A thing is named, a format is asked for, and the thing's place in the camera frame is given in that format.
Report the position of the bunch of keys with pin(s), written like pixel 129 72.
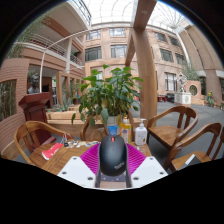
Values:
pixel 65 141

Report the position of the red booklet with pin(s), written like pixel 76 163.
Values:
pixel 51 151

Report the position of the dark red wooden lectern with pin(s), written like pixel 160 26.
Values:
pixel 35 110

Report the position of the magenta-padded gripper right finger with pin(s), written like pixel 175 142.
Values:
pixel 148 168

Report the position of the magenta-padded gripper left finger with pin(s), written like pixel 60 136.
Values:
pixel 75 168

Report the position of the yellow dish soap bottle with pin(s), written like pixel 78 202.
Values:
pixel 125 131

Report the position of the green leafy potted plant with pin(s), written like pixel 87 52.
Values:
pixel 110 93

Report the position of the black computer mouse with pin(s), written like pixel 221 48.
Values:
pixel 112 155

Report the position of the blue squeeze tube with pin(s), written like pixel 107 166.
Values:
pixel 112 130

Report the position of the white pump dispenser bottle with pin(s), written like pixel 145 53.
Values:
pixel 140 135

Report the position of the white stone statue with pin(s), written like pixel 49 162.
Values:
pixel 182 83

